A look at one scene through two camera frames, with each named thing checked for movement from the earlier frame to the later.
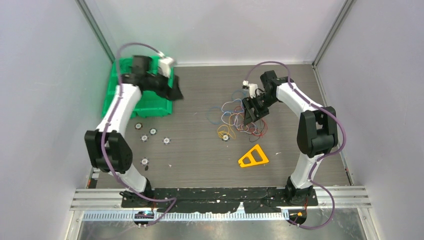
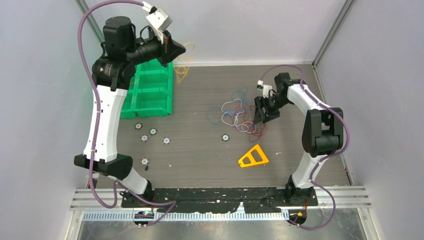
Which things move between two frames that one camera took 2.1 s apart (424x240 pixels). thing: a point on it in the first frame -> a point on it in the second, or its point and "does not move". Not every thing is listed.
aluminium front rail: [106, 204] does not move
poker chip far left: [138, 126] does not move
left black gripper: [171, 93] -> [170, 49]
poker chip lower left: [144, 161] does not move
